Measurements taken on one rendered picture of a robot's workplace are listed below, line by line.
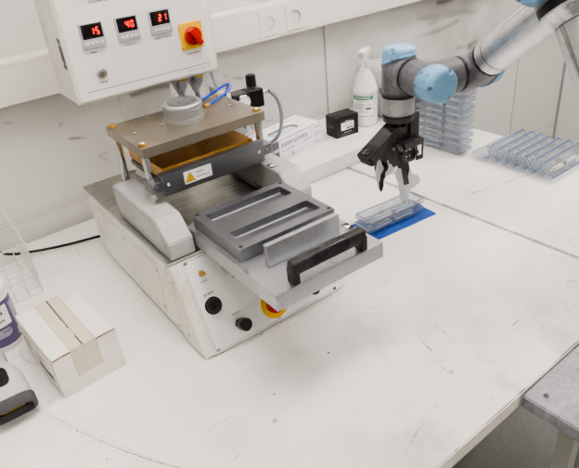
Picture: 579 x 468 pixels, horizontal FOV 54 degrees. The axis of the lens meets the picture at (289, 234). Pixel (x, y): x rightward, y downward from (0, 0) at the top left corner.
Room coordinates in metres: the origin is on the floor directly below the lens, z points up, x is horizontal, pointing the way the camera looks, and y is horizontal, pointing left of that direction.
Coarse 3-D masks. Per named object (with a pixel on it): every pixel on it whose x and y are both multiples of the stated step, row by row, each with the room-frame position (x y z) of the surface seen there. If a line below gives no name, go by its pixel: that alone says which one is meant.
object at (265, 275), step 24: (336, 216) 0.84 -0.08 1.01; (288, 240) 0.78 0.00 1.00; (312, 240) 0.81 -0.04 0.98; (240, 264) 0.78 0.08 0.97; (264, 264) 0.77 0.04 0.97; (336, 264) 0.75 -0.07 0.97; (360, 264) 0.77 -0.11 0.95; (264, 288) 0.71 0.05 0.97; (288, 288) 0.70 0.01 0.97; (312, 288) 0.72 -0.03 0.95
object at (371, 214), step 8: (392, 200) 1.27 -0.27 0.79; (400, 200) 1.27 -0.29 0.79; (408, 200) 1.27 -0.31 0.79; (416, 200) 1.26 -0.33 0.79; (368, 208) 1.24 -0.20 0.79; (376, 208) 1.24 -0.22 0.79; (384, 208) 1.23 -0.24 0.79; (392, 208) 1.23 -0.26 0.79; (400, 208) 1.23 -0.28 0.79; (360, 216) 1.20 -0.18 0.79; (368, 216) 1.20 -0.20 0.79; (376, 216) 1.20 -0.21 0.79
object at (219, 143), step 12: (228, 132) 1.16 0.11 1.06; (192, 144) 1.11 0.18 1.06; (204, 144) 1.10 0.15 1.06; (216, 144) 1.09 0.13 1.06; (228, 144) 1.09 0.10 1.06; (240, 144) 1.09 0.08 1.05; (132, 156) 1.12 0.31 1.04; (156, 156) 1.06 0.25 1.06; (168, 156) 1.06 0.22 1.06; (180, 156) 1.05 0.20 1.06; (192, 156) 1.04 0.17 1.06; (204, 156) 1.04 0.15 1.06; (156, 168) 1.02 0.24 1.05; (168, 168) 1.00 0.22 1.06
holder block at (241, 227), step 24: (264, 192) 0.98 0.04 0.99; (288, 192) 0.98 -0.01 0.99; (216, 216) 0.92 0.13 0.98; (240, 216) 0.89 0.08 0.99; (264, 216) 0.88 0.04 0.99; (288, 216) 0.90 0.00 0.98; (312, 216) 0.87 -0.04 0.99; (216, 240) 0.85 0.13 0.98; (240, 240) 0.84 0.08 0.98; (264, 240) 0.81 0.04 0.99
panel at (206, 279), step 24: (192, 264) 0.88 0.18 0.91; (216, 264) 0.90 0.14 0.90; (192, 288) 0.86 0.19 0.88; (216, 288) 0.87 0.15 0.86; (240, 288) 0.89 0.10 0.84; (336, 288) 0.97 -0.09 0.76; (240, 312) 0.87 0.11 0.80; (264, 312) 0.88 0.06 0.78; (288, 312) 0.90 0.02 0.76; (216, 336) 0.83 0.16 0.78; (240, 336) 0.84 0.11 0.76
